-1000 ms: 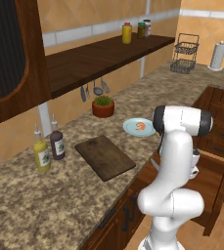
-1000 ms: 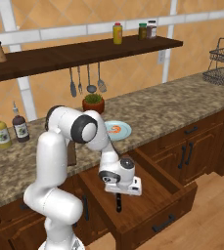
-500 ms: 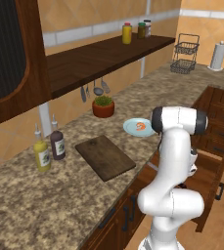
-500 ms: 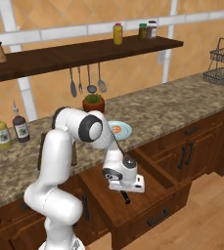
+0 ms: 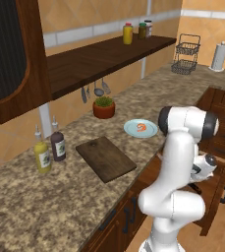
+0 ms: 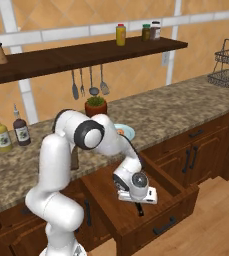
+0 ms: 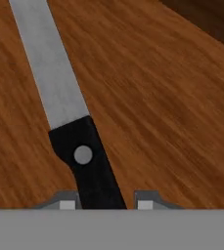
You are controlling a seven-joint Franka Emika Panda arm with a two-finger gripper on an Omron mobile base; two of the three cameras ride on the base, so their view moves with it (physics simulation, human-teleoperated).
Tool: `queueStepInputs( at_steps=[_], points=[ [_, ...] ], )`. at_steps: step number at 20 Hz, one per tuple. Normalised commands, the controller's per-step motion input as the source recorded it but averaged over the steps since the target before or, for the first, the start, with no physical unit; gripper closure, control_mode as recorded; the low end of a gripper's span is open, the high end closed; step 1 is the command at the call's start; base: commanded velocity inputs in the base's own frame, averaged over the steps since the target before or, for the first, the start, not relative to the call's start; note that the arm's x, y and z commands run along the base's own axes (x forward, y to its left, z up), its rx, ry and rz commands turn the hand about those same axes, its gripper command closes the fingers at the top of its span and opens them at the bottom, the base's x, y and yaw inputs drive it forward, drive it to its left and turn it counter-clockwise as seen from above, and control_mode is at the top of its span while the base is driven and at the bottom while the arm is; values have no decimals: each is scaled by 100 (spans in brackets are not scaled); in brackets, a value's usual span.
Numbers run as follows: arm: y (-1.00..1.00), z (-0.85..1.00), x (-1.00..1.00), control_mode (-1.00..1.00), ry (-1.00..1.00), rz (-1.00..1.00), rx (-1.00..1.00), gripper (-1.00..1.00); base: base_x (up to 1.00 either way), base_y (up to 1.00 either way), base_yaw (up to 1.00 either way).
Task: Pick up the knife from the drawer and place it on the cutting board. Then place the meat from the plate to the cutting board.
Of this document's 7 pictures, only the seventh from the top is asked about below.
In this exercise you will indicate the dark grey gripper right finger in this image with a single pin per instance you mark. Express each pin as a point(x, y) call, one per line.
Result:
point(147, 199)

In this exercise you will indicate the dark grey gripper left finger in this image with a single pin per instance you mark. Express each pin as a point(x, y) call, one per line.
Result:
point(66, 199)

